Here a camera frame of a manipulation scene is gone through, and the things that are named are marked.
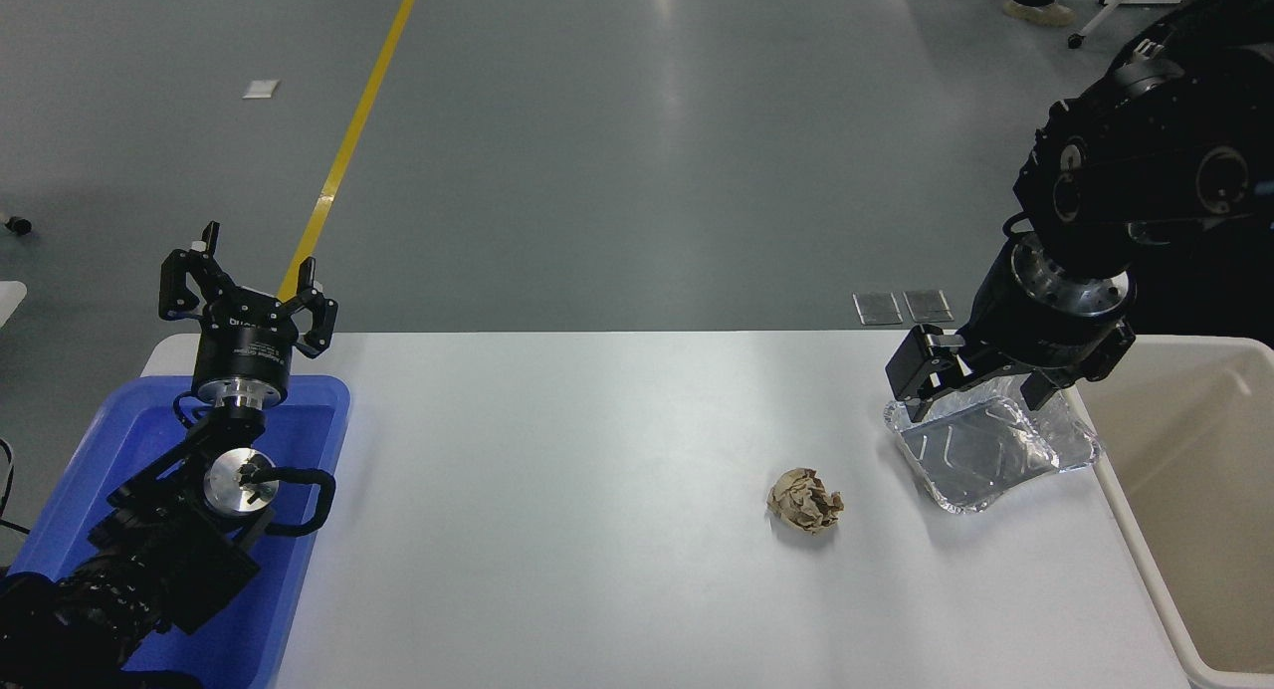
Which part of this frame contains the thin black cable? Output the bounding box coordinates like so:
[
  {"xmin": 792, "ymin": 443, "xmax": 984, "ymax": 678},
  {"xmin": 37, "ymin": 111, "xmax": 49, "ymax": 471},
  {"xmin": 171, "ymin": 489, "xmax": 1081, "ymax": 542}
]
[{"xmin": 0, "ymin": 438, "xmax": 31, "ymax": 537}]

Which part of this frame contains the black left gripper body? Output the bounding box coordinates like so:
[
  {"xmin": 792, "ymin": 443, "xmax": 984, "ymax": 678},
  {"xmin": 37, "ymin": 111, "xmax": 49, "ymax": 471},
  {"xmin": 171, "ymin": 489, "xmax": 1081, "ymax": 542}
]
[{"xmin": 190, "ymin": 289, "xmax": 301, "ymax": 407}]

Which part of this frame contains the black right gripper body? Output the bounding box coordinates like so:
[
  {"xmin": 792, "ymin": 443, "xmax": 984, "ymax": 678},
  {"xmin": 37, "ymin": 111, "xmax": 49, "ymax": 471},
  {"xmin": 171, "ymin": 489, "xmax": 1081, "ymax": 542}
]
[{"xmin": 959, "ymin": 245, "xmax": 1133, "ymax": 374}]

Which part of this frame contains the large pale bin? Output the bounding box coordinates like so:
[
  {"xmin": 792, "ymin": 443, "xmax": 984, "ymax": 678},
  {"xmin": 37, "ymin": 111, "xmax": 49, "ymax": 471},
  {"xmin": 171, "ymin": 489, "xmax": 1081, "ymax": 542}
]
[{"xmin": 1070, "ymin": 336, "xmax": 1274, "ymax": 689}]

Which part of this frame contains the blue plastic tray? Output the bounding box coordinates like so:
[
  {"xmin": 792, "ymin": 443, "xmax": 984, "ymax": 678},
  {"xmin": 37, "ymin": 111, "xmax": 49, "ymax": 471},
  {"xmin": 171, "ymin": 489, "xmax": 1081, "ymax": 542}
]
[{"xmin": 8, "ymin": 374, "xmax": 351, "ymax": 689}]

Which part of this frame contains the crumpled tan paper ball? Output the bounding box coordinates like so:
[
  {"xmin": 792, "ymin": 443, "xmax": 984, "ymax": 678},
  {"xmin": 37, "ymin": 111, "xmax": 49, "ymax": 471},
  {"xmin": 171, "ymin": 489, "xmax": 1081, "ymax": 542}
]
[{"xmin": 766, "ymin": 468, "xmax": 845, "ymax": 536}]

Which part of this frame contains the silver foil tray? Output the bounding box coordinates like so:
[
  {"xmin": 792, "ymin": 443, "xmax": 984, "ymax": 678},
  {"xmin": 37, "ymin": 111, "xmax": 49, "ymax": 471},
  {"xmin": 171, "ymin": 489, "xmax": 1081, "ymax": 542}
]
[{"xmin": 884, "ymin": 388, "xmax": 1102, "ymax": 515}]

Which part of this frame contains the white wheeled stand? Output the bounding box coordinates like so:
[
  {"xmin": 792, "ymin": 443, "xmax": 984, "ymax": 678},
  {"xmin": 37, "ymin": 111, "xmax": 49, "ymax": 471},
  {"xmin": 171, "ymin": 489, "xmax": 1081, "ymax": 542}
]
[{"xmin": 1068, "ymin": 0, "xmax": 1187, "ymax": 50}]

